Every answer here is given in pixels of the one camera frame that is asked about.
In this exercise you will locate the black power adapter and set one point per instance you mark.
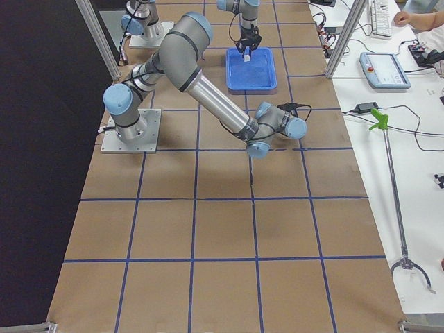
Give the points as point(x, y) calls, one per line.
point(363, 108)

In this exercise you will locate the green handled reach grabber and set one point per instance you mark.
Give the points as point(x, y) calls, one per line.
point(404, 262)

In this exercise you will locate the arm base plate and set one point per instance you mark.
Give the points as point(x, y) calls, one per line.
point(142, 137)
point(152, 36)

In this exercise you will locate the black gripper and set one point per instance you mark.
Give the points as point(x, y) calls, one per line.
point(248, 35)

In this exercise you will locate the blue plastic tray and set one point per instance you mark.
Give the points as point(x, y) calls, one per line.
point(257, 76)

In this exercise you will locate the person hand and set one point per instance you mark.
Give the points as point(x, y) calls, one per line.
point(404, 18)

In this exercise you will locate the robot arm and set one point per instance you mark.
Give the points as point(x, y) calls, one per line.
point(177, 59)
point(141, 20)

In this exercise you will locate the white keyboard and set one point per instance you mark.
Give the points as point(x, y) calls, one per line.
point(380, 19)

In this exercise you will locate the teach pendant tablet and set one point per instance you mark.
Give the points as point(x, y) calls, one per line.
point(383, 71)

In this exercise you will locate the aluminium frame post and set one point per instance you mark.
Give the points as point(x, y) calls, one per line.
point(342, 42)

